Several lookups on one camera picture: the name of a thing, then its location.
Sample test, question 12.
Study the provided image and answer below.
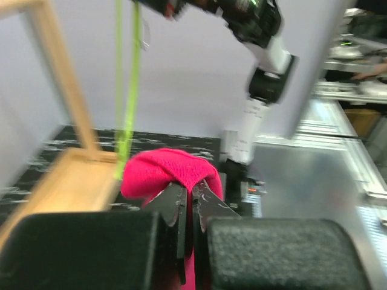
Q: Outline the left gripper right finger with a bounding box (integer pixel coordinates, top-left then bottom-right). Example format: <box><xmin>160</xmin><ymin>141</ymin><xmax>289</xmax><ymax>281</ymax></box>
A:
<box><xmin>192</xmin><ymin>181</ymin><xmax>371</xmax><ymax>289</ymax></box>

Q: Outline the red shirt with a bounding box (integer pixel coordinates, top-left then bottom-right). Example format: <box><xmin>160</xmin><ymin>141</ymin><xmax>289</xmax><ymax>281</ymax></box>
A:
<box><xmin>120</xmin><ymin>148</ymin><xmax>231</xmax><ymax>289</ymax></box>

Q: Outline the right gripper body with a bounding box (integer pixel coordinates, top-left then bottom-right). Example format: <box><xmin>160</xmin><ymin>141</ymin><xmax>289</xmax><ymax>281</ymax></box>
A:
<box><xmin>132</xmin><ymin>0</ymin><xmax>230</xmax><ymax>22</ymax></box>

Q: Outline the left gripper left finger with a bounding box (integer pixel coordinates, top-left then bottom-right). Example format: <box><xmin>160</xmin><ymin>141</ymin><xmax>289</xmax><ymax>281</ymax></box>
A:
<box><xmin>1</xmin><ymin>184</ymin><xmax>187</xmax><ymax>289</ymax></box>

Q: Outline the lime green hanger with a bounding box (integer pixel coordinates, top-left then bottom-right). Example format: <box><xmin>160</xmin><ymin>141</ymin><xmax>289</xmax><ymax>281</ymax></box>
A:
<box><xmin>114</xmin><ymin>1</ymin><xmax>143</xmax><ymax>181</ymax></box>

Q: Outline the wooden clothes rack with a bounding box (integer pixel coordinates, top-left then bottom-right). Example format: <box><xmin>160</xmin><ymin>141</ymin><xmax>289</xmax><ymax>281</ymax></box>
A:
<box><xmin>1</xmin><ymin>1</ymin><xmax>117</xmax><ymax>243</ymax></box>

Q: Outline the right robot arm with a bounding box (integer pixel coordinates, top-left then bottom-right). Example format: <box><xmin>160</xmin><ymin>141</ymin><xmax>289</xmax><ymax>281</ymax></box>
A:
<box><xmin>141</xmin><ymin>0</ymin><xmax>296</xmax><ymax>190</ymax></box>

